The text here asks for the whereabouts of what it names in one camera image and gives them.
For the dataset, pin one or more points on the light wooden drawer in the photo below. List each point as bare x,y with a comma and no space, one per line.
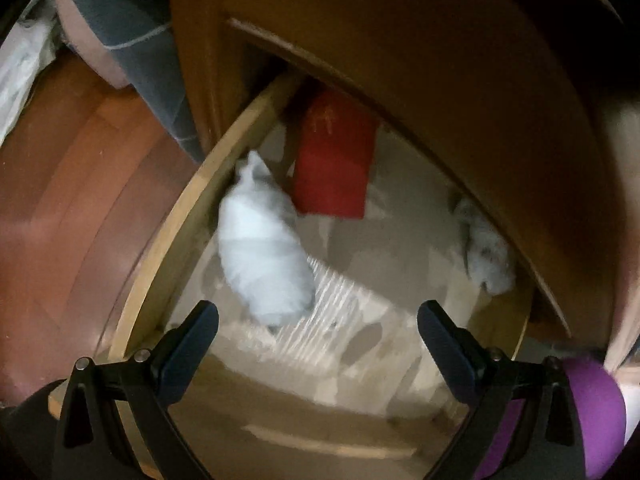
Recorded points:
167,260

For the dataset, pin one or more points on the blue checked cloth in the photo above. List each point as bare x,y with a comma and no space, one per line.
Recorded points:
145,60

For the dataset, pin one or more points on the white underwear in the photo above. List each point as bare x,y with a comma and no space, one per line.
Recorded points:
260,255

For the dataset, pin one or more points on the purple padded garment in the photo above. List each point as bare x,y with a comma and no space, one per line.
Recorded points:
595,410

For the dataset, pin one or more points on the red flat packet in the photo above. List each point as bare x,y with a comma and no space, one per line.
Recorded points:
330,170

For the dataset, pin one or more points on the patterned drawer liner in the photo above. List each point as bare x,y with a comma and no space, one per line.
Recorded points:
400,240

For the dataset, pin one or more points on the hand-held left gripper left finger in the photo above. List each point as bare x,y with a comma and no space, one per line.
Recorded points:
192,350

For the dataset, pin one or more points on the clear plastic bedding bag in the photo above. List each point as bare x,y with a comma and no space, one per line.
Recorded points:
20,75

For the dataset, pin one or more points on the brown wooden nightstand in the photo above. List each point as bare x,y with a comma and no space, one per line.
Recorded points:
425,85

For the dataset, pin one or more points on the grey white crumpled cloth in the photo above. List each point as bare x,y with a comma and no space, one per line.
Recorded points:
487,255

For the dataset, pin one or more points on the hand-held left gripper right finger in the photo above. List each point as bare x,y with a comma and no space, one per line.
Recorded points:
445,350

